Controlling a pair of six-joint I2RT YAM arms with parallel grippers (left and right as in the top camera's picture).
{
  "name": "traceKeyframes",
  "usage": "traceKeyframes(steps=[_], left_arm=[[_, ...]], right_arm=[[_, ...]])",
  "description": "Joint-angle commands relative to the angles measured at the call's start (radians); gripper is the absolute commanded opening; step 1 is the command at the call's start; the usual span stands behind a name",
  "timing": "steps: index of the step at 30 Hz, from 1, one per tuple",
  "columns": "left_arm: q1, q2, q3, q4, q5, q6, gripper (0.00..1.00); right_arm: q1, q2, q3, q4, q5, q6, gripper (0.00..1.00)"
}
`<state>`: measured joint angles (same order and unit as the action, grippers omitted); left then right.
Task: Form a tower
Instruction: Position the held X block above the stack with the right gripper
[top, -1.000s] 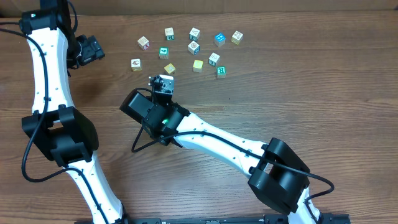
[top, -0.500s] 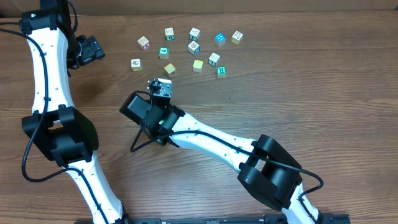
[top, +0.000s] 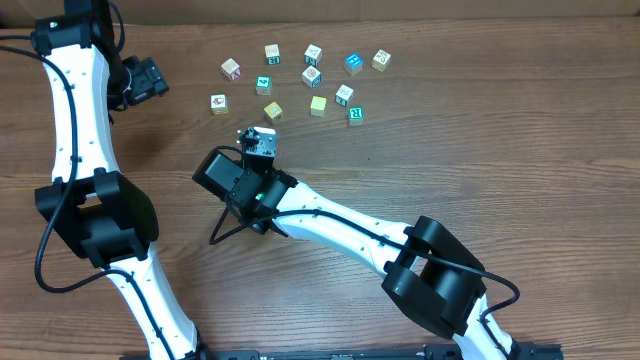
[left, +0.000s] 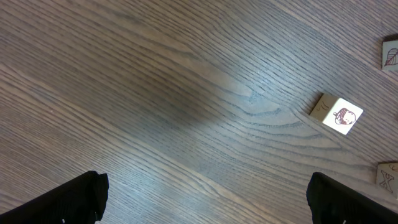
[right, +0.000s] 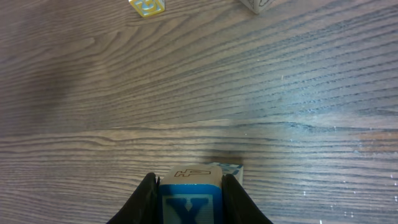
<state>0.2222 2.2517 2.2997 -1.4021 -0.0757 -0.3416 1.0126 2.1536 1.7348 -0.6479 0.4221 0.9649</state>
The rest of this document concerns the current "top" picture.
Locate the cardboard backdrop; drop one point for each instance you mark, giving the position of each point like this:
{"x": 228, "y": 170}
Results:
{"x": 196, "y": 12}

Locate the green 4 block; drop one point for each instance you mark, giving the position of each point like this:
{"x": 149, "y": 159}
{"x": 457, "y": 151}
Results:
{"x": 263, "y": 85}

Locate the wooden block yellow side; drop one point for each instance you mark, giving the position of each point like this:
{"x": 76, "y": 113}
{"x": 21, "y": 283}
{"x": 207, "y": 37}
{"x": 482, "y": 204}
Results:
{"x": 381, "y": 60}

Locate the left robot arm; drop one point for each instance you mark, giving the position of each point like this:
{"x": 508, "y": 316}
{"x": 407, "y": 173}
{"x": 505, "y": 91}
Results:
{"x": 100, "y": 214}

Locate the blue H block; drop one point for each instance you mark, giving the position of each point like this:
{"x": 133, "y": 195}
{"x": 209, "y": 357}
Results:
{"x": 353, "y": 63}

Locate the wooden block teal side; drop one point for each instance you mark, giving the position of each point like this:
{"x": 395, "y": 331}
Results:
{"x": 313, "y": 55}

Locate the wooden block animal picture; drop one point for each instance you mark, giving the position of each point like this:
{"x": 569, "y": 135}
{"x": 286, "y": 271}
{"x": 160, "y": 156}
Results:
{"x": 218, "y": 104}

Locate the wooden block green side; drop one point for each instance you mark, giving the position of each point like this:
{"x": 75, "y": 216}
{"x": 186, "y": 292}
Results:
{"x": 344, "y": 95}

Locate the yellow top tilted block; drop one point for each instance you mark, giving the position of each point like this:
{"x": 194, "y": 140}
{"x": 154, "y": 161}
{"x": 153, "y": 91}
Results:
{"x": 273, "y": 112}

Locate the wooden block green E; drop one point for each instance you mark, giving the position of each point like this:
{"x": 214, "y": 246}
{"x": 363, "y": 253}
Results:
{"x": 272, "y": 54}

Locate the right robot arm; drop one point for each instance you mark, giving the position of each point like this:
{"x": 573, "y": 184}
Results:
{"x": 431, "y": 277}

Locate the wooden block blue D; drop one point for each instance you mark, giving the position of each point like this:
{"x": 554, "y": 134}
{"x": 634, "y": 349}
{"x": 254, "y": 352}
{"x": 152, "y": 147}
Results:
{"x": 311, "y": 76}

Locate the green R block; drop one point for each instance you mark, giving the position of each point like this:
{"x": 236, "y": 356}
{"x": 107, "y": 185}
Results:
{"x": 355, "y": 116}

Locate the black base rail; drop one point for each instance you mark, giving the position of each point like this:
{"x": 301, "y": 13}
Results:
{"x": 528, "y": 351}

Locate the wooden block red side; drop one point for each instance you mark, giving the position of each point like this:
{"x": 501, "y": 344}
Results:
{"x": 231, "y": 69}

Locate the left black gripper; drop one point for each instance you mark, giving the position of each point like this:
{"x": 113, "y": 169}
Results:
{"x": 149, "y": 80}

